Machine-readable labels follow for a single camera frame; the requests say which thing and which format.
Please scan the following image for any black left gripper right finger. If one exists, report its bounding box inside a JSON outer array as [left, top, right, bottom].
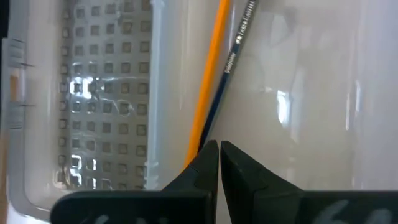
[[220, 140, 398, 224]]

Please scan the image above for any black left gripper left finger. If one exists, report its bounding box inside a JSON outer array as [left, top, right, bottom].
[[50, 139, 220, 224]]

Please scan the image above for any orange pencil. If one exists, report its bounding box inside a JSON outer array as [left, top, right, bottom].
[[182, 0, 233, 172]]

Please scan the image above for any dark blue Faber-Castell pencil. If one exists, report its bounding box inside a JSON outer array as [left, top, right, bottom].
[[197, 0, 259, 153]]

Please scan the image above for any clear plastic pencil case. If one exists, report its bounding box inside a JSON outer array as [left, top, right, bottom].
[[0, 0, 398, 224]]

